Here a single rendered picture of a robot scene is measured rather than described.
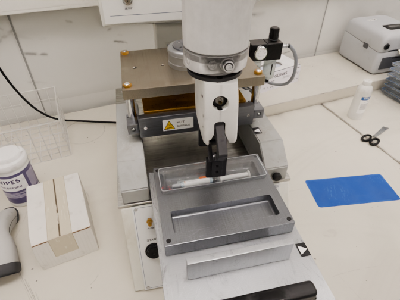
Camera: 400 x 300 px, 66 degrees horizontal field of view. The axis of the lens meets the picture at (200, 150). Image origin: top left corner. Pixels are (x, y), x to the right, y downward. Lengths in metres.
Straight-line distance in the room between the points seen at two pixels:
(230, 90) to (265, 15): 0.99
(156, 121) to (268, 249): 0.31
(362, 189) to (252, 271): 0.56
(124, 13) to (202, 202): 0.45
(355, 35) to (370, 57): 0.13
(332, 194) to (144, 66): 0.59
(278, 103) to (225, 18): 0.82
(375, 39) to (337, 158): 0.60
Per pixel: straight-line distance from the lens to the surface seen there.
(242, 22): 0.38
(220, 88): 0.39
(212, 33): 0.37
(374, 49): 1.48
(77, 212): 0.74
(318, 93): 1.27
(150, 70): 0.63
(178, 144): 0.72
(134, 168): 0.58
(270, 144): 0.63
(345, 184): 0.96
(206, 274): 0.46
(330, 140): 1.11
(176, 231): 0.49
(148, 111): 0.60
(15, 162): 0.85
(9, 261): 0.77
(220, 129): 0.42
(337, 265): 0.78
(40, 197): 0.81
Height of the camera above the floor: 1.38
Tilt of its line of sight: 40 degrees down
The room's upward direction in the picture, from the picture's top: straight up
